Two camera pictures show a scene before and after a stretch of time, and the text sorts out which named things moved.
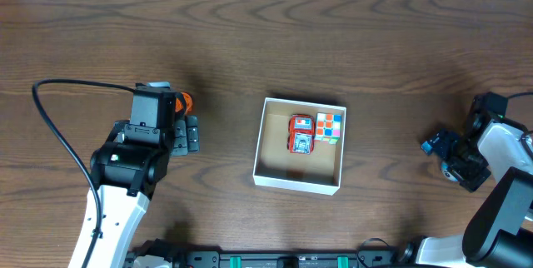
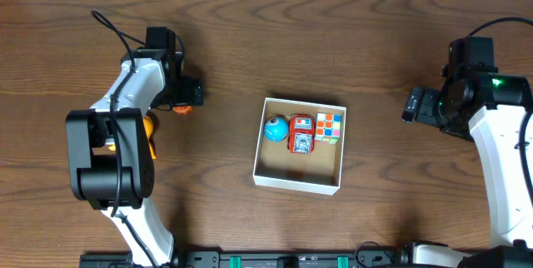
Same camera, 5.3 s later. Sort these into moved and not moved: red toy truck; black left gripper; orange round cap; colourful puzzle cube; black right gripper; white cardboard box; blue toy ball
Moved: blue toy ball; black right gripper; black left gripper
Not moved: red toy truck; colourful puzzle cube; white cardboard box; orange round cap
